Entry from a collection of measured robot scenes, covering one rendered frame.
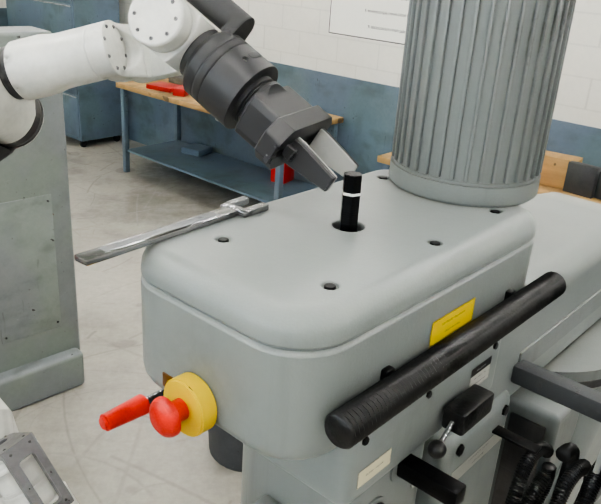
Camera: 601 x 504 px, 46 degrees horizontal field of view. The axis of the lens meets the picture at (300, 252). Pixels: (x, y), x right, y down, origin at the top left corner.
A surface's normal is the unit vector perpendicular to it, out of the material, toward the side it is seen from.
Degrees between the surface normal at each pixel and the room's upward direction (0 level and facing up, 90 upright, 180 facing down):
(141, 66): 62
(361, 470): 90
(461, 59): 90
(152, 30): 68
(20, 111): 95
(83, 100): 90
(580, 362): 0
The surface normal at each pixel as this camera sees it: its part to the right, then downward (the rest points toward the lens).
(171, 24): -0.22, 0.00
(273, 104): 0.50, -0.68
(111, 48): 0.96, -0.16
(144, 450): 0.06, -0.92
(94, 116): 0.74, 0.31
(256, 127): -0.48, 0.32
